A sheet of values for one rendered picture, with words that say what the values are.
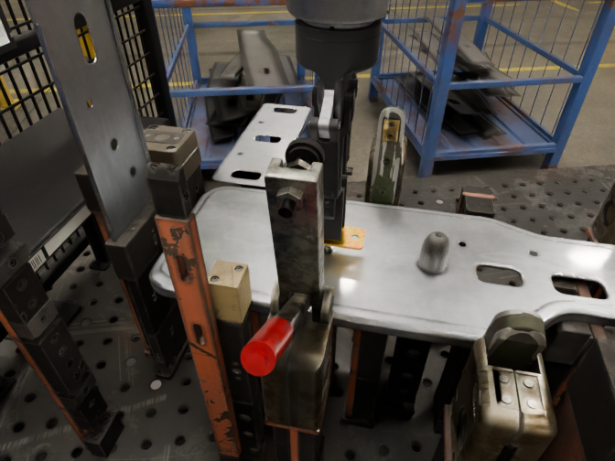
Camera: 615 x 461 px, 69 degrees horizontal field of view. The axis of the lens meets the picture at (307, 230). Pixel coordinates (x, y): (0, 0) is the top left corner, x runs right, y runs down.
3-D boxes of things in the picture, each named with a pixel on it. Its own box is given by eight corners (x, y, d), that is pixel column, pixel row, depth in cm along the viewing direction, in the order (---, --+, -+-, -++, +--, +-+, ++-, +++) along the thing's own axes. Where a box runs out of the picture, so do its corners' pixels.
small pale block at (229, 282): (269, 439, 67) (249, 263, 44) (263, 463, 65) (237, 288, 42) (247, 434, 68) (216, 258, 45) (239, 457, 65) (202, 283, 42)
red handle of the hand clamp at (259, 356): (328, 289, 41) (292, 350, 26) (325, 312, 41) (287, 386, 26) (284, 282, 42) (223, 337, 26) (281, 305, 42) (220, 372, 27)
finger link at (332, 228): (344, 187, 48) (343, 190, 48) (341, 237, 53) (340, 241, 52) (318, 183, 49) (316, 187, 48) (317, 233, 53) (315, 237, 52)
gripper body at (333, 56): (377, 32, 35) (367, 140, 40) (386, 6, 41) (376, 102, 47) (283, 26, 36) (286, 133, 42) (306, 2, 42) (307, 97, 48)
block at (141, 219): (199, 325, 84) (167, 193, 65) (171, 380, 75) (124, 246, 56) (184, 323, 84) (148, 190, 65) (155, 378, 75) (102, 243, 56)
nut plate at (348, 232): (366, 230, 55) (367, 222, 54) (362, 251, 52) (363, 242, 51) (299, 221, 56) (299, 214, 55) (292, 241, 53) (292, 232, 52)
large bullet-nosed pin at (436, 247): (442, 267, 55) (453, 226, 51) (442, 285, 53) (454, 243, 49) (416, 263, 56) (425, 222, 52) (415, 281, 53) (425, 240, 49)
